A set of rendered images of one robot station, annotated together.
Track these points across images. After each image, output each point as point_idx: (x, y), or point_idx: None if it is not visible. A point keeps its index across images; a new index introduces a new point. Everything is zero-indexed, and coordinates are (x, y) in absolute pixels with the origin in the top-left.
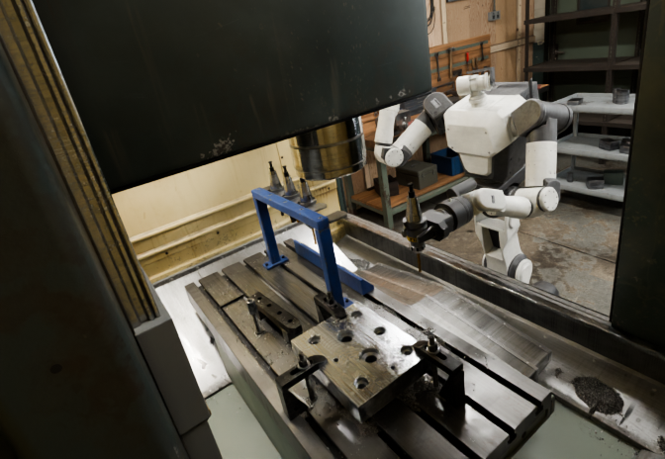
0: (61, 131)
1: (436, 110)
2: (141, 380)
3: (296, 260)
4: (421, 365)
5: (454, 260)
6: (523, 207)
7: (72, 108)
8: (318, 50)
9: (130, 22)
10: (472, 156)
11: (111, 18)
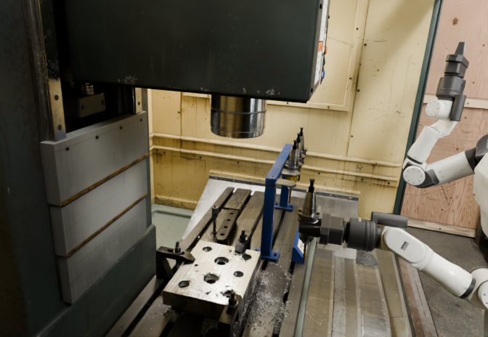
0: (38, 43)
1: (484, 150)
2: (0, 148)
3: (295, 214)
4: (223, 309)
5: (420, 307)
6: (454, 282)
7: (41, 35)
8: (202, 41)
9: (101, 3)
10: (486, 214)
11: (94, 0)
